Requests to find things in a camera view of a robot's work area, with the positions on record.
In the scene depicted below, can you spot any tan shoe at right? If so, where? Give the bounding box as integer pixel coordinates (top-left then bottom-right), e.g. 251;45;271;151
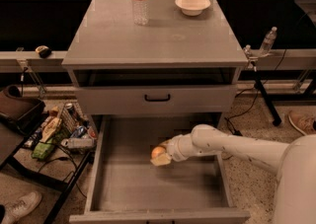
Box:
288;112;316;135

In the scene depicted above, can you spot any black power adapter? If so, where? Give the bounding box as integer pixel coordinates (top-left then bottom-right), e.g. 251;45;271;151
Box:
233;130;243;136

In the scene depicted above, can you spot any white ceramic bowl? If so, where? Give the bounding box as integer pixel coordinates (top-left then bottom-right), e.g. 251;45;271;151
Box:
175;0;211;17

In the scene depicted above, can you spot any grey drawer cabinet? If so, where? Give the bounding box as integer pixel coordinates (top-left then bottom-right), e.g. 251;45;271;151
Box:
61;0;249;118

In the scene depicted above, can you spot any black yellow tape measure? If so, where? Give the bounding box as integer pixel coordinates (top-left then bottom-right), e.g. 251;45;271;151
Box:
36;45;52;58

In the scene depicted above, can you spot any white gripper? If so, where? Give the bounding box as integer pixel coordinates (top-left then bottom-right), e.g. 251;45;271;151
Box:
150;136;185;167

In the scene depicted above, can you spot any white sneaker lower left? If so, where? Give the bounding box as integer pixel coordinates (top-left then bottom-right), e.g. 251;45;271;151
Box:
0;191;42;224

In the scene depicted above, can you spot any small water bottle on rail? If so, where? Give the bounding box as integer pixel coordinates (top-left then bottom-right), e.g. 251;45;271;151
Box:
259;27;277;57

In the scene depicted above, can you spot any closed grey top drawer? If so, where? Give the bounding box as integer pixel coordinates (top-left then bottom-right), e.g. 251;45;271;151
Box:
75;85;236;115

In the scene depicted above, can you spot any black drawer handle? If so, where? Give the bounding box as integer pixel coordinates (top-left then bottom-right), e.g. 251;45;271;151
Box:
143;94;171;103

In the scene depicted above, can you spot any open grey middle drawer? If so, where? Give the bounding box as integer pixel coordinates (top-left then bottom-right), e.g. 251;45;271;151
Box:
69;113;250;224

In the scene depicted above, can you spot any black tripod leg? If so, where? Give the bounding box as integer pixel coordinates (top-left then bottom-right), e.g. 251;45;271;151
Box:
254;71;281;126

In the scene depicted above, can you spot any wire basket of snacks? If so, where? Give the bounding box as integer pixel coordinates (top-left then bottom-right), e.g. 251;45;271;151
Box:
39;102;97;151

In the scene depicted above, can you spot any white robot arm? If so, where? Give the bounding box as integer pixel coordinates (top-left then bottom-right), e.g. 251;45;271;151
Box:
151;124;316;224

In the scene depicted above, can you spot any green snack bag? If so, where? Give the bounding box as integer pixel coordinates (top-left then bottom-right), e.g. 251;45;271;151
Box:
32;138;56;161

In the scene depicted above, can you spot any orange fruit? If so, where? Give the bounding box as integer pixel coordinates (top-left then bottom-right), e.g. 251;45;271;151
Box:
151;146;166;159

